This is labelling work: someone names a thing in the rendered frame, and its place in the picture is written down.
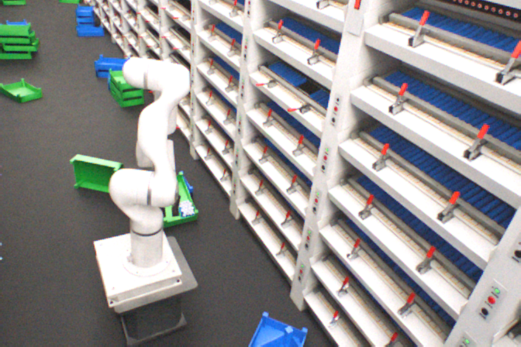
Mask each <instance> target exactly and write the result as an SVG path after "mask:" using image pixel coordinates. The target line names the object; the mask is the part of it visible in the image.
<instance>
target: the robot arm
mask: <svg viewBox="0 0 521 347"><path fill-rule="evenodd" d="M122 75H123V77H124V79H125V81H126V83H127V84H129V85H131V86H133V87H135V88H142V89H147V90H154V103H152V104H151V105H149V106H147V107H146V108H145V109H144V110H143V111H142V112H141V114H140V118H139V125H138V136H137V138H138V140H137V144H136V163H137V165H138V166H139V167H154V168H155V172H152V171H145V170H133V169H122V170H118V171H117V172H115V173H114V174H113V175H112V177H111V180H110V182H109V193H110V196H111V198H112V200H113V201H114V203H115V204H116V205H117V206H118V207H119V208H120V209H121V210H122V211H123V212H124V213H125V214H126V215H127V216H128V217H129V222H130V241H131V244H130V245H129V246H128V247H127V248H126V249H125V251H124V252H123V255H122V264H123V266H124V268H125V270H126V271H127V272H129V273H130V274H132V275H134V276H137V277H152V276H156V275H157V274H159V273H162V272H163V271H164V270H166V269H167V267H168V266H169V264H170V262H171V251H170V249H169V247H168V246H167V245H166V244H165V243H163V229H164V218H166V211H165V207H168V206H171V205H172V207H171V212H172V217H177V216H179V210H178V206H179V203H180V199H181V195H180V194H179V184H178V181H177V178H176V173H175V165H174V147H173V141H172V140H169V139H167V135H170V134H171V133H173V132H174V131H175V129H176V123H177V110H178V103H179V102H180V101H181V100H182V99H183V98H185V97H186V95H187V94H188V93H189V91H190V90H191V83H192V79H191V74H190V72H189V71H188V69H187V68H186V67H184V66H182V65H179V64H173V63H168V62H164V61H159V60H150V59H144V58H133V59H130V60H128V61H127V62H126V63H125V64H124V66H123V68H122Z"/></svg>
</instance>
